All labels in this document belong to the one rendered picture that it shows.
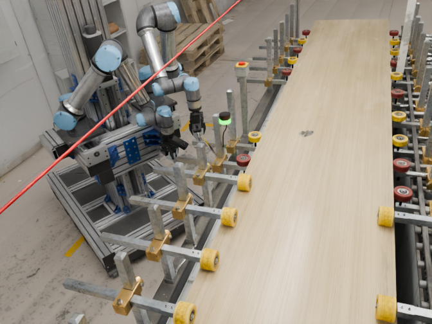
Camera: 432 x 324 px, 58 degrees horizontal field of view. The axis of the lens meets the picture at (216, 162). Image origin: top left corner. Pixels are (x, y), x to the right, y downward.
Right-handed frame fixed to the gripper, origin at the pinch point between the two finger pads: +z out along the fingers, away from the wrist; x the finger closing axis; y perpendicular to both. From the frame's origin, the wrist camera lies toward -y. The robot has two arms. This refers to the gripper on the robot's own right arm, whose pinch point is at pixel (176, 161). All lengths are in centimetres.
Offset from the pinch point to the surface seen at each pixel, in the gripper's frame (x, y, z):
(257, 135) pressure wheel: -25, -43, -8
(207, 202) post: 22.8, -27.1, 7.5
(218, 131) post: -2.2, -27.9, -22.5
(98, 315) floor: 60, 41, 83
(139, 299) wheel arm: 100, -32, -14
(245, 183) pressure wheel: 29, -51, -14
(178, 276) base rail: 69, -30, 12
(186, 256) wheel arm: 77, -40, -13
